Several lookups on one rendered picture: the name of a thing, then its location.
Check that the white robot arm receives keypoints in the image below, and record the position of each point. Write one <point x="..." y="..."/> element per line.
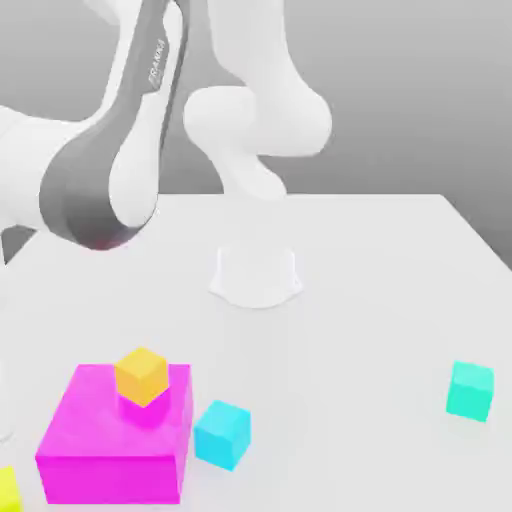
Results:
<point x="260" y="120"/>

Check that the large magenta box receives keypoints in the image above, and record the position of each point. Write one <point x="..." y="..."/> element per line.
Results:
<point x="108" y="456"/>

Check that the small cyan cube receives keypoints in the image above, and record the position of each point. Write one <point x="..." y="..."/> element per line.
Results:
<point x="222" y="436"/>

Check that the small yellow cube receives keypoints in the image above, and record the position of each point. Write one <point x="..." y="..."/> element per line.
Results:
<point x="7" y="490"/>

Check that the small turquoise cube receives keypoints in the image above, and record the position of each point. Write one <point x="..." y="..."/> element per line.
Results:
<point x="470" y="394"/>

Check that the small orange cube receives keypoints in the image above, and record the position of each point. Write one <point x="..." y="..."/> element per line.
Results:
<point x="140" y="376"/>

